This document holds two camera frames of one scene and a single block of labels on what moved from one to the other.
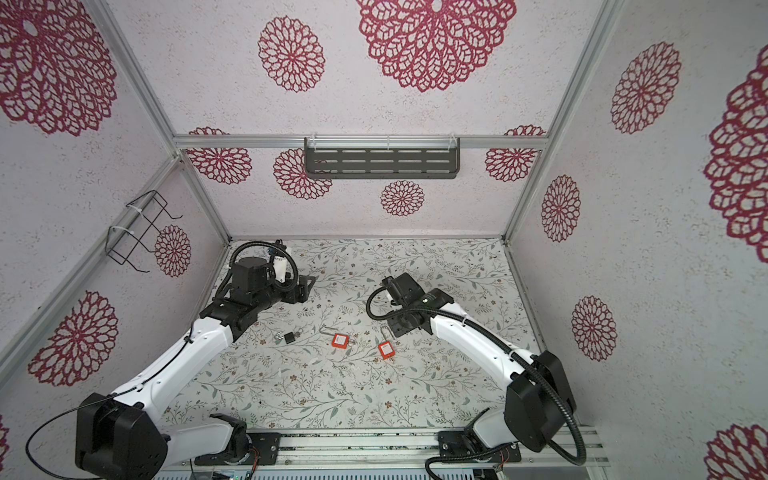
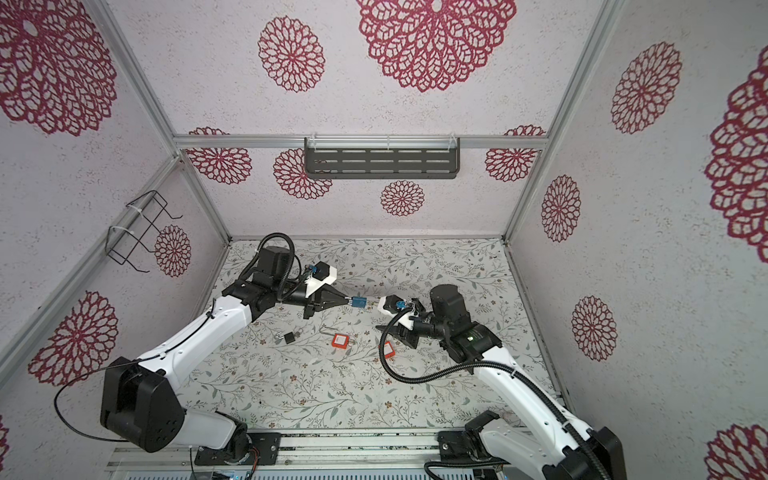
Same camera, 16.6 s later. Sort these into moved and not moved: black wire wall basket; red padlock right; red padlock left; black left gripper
Moved: black left gripper
Not moved: black wire wall basket; red padlock right; red padlock left
